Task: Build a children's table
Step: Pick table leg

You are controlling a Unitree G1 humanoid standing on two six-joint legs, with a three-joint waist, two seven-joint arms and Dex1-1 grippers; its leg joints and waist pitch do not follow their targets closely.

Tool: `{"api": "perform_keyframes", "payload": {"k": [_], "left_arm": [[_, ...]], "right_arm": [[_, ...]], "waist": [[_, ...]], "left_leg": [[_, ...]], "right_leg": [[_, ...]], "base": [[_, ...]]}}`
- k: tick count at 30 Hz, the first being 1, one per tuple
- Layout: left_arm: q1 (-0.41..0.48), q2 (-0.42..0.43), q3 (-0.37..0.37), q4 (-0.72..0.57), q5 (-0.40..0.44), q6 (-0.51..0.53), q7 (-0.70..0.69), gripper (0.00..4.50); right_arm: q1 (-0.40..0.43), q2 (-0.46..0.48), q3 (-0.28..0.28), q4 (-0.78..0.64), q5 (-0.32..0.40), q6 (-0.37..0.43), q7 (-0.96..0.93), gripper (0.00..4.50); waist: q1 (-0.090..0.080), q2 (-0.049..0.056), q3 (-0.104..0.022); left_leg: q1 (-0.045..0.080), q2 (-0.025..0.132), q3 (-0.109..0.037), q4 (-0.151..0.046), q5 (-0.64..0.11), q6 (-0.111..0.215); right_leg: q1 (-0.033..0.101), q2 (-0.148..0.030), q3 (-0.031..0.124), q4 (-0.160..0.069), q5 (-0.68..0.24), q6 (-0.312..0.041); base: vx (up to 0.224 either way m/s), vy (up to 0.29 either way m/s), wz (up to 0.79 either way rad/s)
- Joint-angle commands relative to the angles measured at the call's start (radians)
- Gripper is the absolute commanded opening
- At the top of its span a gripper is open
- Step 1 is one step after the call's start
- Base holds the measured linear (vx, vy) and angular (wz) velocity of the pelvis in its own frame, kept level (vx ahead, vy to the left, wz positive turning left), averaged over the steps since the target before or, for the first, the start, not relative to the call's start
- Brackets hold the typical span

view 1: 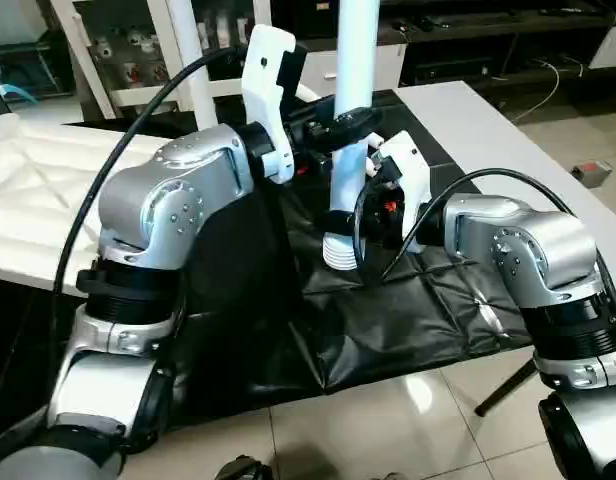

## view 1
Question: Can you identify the small grey floor box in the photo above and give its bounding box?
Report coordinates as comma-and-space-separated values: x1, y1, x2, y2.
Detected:
571, 160, 616, 188

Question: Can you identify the black metal bench leg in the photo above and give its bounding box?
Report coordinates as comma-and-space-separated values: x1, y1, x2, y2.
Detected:
475, 358, 541, 417

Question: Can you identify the black work mat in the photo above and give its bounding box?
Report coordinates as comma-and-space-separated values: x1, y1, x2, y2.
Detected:
0, 88, 534, 441

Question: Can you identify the white drawer unit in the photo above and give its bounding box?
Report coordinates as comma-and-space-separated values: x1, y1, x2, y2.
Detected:
298, 42, 407, 93

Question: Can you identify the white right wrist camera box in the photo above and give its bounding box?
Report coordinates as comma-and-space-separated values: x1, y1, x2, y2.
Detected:
373, 133, 432, 256

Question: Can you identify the white glass door cabinet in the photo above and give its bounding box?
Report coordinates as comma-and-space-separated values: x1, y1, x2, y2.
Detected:
48, 0, 274, 109

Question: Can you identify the white plastic table top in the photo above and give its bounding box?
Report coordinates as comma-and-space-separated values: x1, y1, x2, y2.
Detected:
0, 112, 174, 293

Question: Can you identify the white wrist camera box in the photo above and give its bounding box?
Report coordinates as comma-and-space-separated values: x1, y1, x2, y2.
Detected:
373, 133, 432, 256
240, 25, 309, 186

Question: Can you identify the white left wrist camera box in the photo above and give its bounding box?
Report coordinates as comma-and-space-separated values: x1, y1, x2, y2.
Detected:
240, 25, 309, 186

